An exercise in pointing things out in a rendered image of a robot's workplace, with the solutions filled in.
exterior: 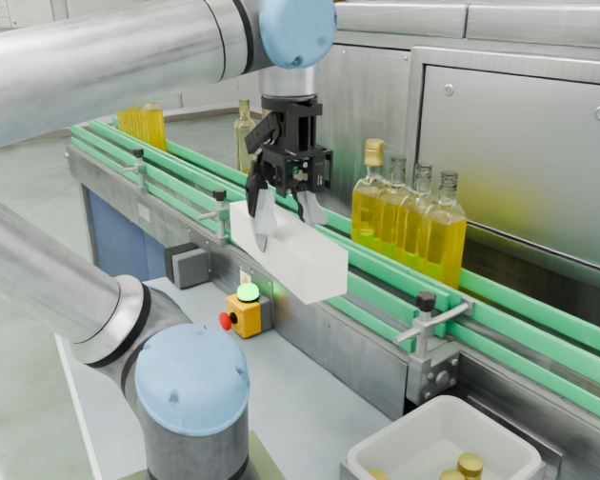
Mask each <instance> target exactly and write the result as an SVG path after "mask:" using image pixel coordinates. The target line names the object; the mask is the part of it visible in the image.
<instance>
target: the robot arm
mask: <svg viewBox="0 0 600 480"><path fill-rule="evenodd" d="M336 19H337V15H336V10H335V6H334V3H333V1H332V0H154V1H151V2H147V3H142V4H137V5H132V6H128V7H124V8H119V9H114V10H106V11H101V12H96V13H93V14H88V15H83V16H78V17H73V18H70V19H65V20H60V21H55V22H51V23H47V24H42V25H37V26H33V27H28V28H23V29H19V30H11V31H6V32H1V33H0V147H3V146H6V145H9V144H13V143H16V142H19V141H23V140H26V139H29V138H32V137H35V136H38V135H42V134H45V133H49V132H52V131H55V130H60V129H63V128H67V127H70V126H74V125H77V124H80V123H84V122H87V121H89V120H93V119H96V118H100V117H103V116H106V115H110V114H113V113H116V112H119V111H122V110H128V109H131V108H135V107H138V106H141V105H145V104H148V103H150V102H154V101H157V100H161V99H164V98H167V97H171V96H173V95H176V94H180V93H183V92H186V91H190V90H196V89H199V88H202V87H205V86H208V85H211V84H215V83H218V82H222V81H225V80H228V79H231V78H234V77H237V76H239V75H243V74H246V73H250V72H253V71H257V70H258V86H259V92H260V93H261V94H263V95H261V108H262V109H264V110H274V111H271V112H270V113H269V114H268V115H267V116H266V117H265V118H264V119H263V120H262V121H261V122H260V123H259V124H258V125H257V126H256V127H255V128H254V129H253V130H252V131H251V132H250V133H249V134H248V135H247V136H246V137H245V138H244V139H245V143H246V147H247V151H248V154H254V155H255V156H257V157H256V162H255V163H254V162H251V163H250V172H249V175H248V177H247V181H246V186H245V194H246V201H247V208H248V214H249V215H250V225H251V229H252V233H253V237H254V240H255V242H256V245H257V247H258V249H259V250H260V251H261V252H265V249H266V245H267V235H270V236H273V235H274V234H275V233H276V228H277V222H276V219H275V216H274V214H273V206H274V202H275V196H274V191H273V190H272V189H268V182H269V185H271V186H272V187H275V188H276V193H277V194H278V195H280V196H281V197H283V198H287V195H289V194H292V197H293V199H294V200H295V201H296V202H297V205H298V212H297V214H298V216H299V218H300V220H301V221H302V222H304V223H306V224H307V225H309V226H310V227H312V228H313V229H315V224H319V225H326V224H327V223H328V217H327V215H326V213H325V212H324V211H323V209H322V208H321V207H320V206H319V204H318V203H317V201H316V196H315V193H317V192H323V191H325V188H327V189H329V190H332V168H333V150H330V149H328V148H326V147H323V146H321V145H318V144H316V116H317V115H322V111H323V104H321V103H318V102H317V99H318V96H317V95H315V94H317V93H318V92H319V73H320V71H321V70H320V68H319V62H320V61H321V60H322V59H323V58H324V57H325V56H326V54H327V53H328V52H329V50H330V48H331V46H332V44H333V41H334V38H335V34H336V28H337V21H336ZM325 159H326V160H329V161H330V180H329V179H327V178H325ZM266 180H267V181H268V182H266ZM0 304H1V305H3V306H5V307H7V308H8V309H10V310H13V311H15V312H17V313H19V314H21V315H22V316H24V317H26V318H28V319H29V320H31V321H33V322H35V323H36V324H38V325H40V326H42V327H44V328H46V329H48V330H50V331H52V332H54V333H56V334H58V335H60V336H62V337H63V338H65V339H67V340H69V342H70V353H71V355H72V356H73V358H74V359H75V360H77V361H79V362H80V363H83V364H84V365H86V366H88V367H90V368H92V369H94V370H97V371H99V372H101V373H103V374H105V375H107V376H108V377H109V378H110V379H112V380H113V381H114V382H115V383H116V384H117V386H118V387H119V389H120V391H122V393H123V395H124V397H125V399H126V400H127V402H128V403H129V405H130V408H131V409H132V411H133V413H134V414H135V416H136V418H137V419H138V421H139V423H140V426H141V429H142V432H143V435H144V443H145V452H146V460H147V468H148V469H147V472H146V475H145V478H144V480H260V478H259V476H258V474H257V471H256V469H255V467H254V465H253V464H252V462H251V460H250V456H249V396H250V376H249V372H248V369H247V361H246V357H245V355H244V352H243V351H242V349H241V348H240V346H239V345H238V343H237V342H236V341H235V340H234V339H233V338H232V337H231V336H229V335H228V334H227V333H225V332H223V331H222V330H219V329H217V328H211V329H210V330H207V328H206V326H205V325H201V324H194V323H193V322H192V321H191V320H190V319H189V318H188V316H187V315H186V314H185V313H184V312H182V310H181V308H180V307H179V305H178V304H177V303H176V302H175V301H174V299H173V298H171V297H170V296H169V295H168V294H167V293H165V292H164V291H162V290H160V289H158V288H156V287H154V286H151V285H148V284H144V283H142V282H141V281H139V280H138V279H136V278H135V277H133V276H130V275H120V276H117V277H114V278H112V277H110V276H109V275H107V274H106V273H104V272H103V271H102V270H100V269H98V268H97V267H95V266H94V265H93V264H92V263H90V262H89V261H87V260H86V259H84V258H83V257H81V256H80V255H78V254H77V253H75V252H74V251H72V250H70V249H69V248H67V247H66V246H64V245H63V244H61V243H60V242H58V241H57V240H55V239H54V238H52V237H51V236H49V235H48V234H46V233H45V232H43V231H42V230H40V229H38V228H37V227H35V226H34V225H33V224H32V223H30V222H29V221H27V220H26V219H25V218H23V217H22V216H20V215H19V214H17V213H16V212H14V211H13V210H11V209H9V208H8V207H6V206H5V205H3V204H2V203H0Z"/></svg>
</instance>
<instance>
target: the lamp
mask: <svg viewBox="0 0 600 480"><path fill-rule="evenodd" d="M237 299H238V301H239V302H241V303H246V304H248V303H253V302H256V301H257V300H258V299H259V293H258V288H257V287H256V286H255V285H254V284H250V283H248V284H243V285H241V286H240V287H239V288H238V290H237Z"/></svg>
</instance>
